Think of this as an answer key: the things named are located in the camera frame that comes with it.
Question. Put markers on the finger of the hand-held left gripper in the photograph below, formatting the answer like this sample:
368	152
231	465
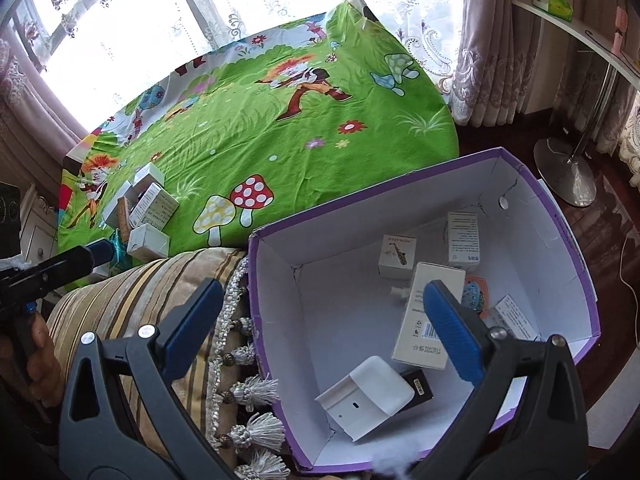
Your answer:
102	251

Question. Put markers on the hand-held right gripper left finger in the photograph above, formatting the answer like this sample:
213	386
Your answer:
192	320

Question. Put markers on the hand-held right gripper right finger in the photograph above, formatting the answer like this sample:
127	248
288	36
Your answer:
452	330

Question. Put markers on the teal shiny packet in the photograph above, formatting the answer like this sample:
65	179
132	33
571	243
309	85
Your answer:
120	250

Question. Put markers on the tall beige box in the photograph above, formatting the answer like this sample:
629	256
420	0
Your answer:
415	320

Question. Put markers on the round orange-rimmed disc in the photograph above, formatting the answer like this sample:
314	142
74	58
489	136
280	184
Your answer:
475	280

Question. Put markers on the white box with blue label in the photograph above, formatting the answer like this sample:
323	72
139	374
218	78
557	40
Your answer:
515	317

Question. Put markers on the black box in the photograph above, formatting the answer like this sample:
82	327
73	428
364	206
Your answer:
417	385

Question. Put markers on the white box with red label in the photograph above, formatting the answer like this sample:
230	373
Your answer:
155	207

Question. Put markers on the small white box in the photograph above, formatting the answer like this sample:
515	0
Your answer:
149	176

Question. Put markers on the white box with saxophone print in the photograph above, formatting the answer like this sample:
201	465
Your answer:
395	257

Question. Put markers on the narrow white text-covered box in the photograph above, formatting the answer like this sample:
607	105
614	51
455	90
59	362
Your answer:
462	237

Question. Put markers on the purple cardboard box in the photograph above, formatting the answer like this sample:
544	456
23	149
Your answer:
350	335

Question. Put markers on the white rounded plastic case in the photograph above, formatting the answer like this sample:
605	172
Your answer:
365	400

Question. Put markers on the person's left hand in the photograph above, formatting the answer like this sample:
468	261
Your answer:
42	365

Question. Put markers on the striped tasselled cushion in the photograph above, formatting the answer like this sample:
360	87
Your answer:
125	290

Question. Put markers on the white nightstand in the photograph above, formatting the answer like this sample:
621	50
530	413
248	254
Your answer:
37	232

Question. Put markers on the white cotton fluff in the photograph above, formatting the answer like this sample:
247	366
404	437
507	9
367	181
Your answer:
392	460

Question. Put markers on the pink-beige curtain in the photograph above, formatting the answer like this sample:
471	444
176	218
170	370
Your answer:
20	110
490	60

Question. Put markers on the chrome stand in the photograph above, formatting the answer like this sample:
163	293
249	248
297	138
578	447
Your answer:
565	175

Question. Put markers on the embroidered lace curtain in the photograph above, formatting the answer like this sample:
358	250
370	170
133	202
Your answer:
631	135

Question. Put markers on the sheer lace curtain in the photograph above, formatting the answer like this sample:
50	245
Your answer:
300	0

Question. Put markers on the green tissue pack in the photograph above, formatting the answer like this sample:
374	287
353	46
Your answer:
552	4

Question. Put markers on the pink item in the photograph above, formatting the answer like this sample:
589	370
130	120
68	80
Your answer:
621	17

